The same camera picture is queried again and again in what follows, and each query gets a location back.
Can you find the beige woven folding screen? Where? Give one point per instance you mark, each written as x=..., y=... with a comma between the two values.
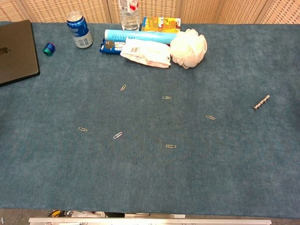
x=58, y=9

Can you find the teal felt table mat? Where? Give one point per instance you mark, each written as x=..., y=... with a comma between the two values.
x=150, y=175

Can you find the silver paperclip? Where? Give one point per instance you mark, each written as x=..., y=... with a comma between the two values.
x=166, y=97
x=170, y=146
x=82, y=129
x=123, y=87
x=210, y=117
x=117, y=135

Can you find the orange yellow printed box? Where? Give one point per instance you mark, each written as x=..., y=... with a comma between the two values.
x=161, y=24

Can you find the yellow part under table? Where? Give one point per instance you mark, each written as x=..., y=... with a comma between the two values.
x=55, y=213

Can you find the white plastic sheet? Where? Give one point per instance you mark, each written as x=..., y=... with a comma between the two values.
x=86, y=214

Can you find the aluminium profile rail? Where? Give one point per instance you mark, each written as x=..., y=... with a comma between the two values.
x=150, y=221

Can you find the blue soda can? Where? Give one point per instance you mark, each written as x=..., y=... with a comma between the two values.
x=79, y=30

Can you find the grey closed laptop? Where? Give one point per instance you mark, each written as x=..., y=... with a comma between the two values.
x=16, y=51

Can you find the light blue cylindrical tube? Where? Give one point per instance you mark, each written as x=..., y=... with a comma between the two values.
x=140, y=35

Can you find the white mesh bath loofah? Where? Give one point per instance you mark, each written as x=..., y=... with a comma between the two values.
x=188, y=48

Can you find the white crumpled plastic package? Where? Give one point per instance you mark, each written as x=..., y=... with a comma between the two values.
x=145, y=52

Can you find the clear plastic water bottle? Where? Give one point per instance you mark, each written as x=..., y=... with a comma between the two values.
x=129, y=21

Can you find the blue cookie pack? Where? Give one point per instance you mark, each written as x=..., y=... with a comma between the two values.
x=109, y=45

